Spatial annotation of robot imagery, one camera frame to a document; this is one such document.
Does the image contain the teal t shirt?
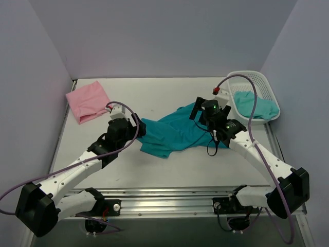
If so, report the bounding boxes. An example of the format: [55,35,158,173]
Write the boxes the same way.
[138,103,215,158]

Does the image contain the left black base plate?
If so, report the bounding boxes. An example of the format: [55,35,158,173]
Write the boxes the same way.
[80,199,121,218]

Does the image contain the aluminium rail frame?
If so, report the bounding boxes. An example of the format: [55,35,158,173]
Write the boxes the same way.
[23,120,317,247]

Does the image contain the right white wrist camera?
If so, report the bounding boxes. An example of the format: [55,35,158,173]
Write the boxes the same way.
[212,87,229,105]

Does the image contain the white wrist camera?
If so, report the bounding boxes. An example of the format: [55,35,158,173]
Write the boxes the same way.
[105,104,126,120]
[212,87,229,105]

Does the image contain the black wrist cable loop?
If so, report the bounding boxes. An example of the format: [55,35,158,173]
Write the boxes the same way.
[194,120,222,157]

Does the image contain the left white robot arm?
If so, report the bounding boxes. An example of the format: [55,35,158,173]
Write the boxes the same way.
[15,115,146,237]

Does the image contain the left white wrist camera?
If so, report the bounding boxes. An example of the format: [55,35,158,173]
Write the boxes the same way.
[105,104,126,120]

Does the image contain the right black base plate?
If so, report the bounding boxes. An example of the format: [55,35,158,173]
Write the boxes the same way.
[212,197,259,215]

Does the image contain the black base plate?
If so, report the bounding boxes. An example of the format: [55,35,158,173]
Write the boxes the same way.
[80,199,121,218]
[212,197,259,215]

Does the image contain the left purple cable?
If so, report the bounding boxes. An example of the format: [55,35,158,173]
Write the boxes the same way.
[0,101,140,216]

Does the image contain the white plastic basket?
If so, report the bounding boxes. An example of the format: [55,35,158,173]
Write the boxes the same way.
[226,70,280,125]

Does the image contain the light turquoise shirt in basket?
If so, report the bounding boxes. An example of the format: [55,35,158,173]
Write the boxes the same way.
[233,90,280,121]

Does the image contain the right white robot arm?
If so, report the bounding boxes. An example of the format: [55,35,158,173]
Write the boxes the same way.
[190,97,309,219]

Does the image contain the pink folded t shirt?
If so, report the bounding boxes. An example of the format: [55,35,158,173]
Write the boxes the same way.
[66,81,110,124]

